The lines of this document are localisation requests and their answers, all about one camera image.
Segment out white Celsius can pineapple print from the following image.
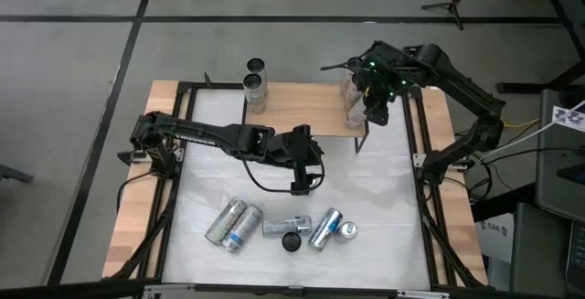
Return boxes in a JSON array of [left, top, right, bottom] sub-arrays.
[[246, 57, 269, 101], [204, 197, 248, 246], [242, 72, 267, 116]]

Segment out white paper marker tag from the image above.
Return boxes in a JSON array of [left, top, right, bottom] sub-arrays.
[[551, 104, 585, 134]]

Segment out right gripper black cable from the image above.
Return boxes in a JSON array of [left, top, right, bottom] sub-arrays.
[[319, 56, 367, 72]]

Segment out grey box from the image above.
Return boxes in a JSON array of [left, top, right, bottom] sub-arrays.
[[509, 201, 572, 296]]

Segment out white cardboard box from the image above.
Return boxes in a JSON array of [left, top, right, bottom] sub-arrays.
[[474, 214, 516, 263]]

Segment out grey stand foot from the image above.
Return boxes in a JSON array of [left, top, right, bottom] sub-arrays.
[[0, 164, 36, 185]]

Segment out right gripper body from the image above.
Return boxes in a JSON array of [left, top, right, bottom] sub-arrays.
[[358, 40, 410, 106]]

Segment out black metal stand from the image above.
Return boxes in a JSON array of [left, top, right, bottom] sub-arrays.
[[495, 0, 585, 95]]

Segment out black keyboard device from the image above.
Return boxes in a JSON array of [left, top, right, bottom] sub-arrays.
[[565, 219, 585, 294]]

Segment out yellow cable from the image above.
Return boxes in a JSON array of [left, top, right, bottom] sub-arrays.
[[502, 118, 541, 130]]

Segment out silver blue Red Bull can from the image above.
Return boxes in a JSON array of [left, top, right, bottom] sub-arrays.
[[307, 207, 344, 252], [334, 220, 359, 245]]

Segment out silver metal bracket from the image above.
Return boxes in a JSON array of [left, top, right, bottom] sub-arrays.
[[396, 289, 452, 299], [144, 283, 196, 296]]

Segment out black tripod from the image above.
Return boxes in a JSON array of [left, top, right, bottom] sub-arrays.
[[420, 0, 467, 32]]

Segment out white cable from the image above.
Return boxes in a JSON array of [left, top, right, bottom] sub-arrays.
[[479, 100, 585, 163]]

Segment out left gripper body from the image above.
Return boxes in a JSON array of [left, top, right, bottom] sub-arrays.
[[267, 123, 326, 175]]

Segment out black aluminium table frame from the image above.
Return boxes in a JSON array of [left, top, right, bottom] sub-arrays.
[[102, 79, 488, 299]]

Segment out black tablet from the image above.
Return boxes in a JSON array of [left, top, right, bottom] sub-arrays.
[[556, 162, 585, 186]]

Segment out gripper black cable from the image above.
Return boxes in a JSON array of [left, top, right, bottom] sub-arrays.
[[319, 56, 367, 72], [228, 129, 326, 196]]

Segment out grey cabinet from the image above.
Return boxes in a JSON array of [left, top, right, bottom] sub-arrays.
[[534, 89, 585, 223]]

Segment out black cable bundle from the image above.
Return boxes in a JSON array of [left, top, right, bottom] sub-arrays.
[[450, 147, 540, 204]]

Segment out wooden shelf black metal legs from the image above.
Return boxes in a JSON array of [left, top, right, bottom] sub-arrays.
[[240, 81, 370, 155]]

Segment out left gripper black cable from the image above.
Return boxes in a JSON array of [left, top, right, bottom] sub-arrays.
[[228, 129, 326, 196]]

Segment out white Celsius can blue palm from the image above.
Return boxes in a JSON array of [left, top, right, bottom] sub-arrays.
[[281, 230, 303, 253], [261, 215, 314, 239], [220, 203, 265, 253]]

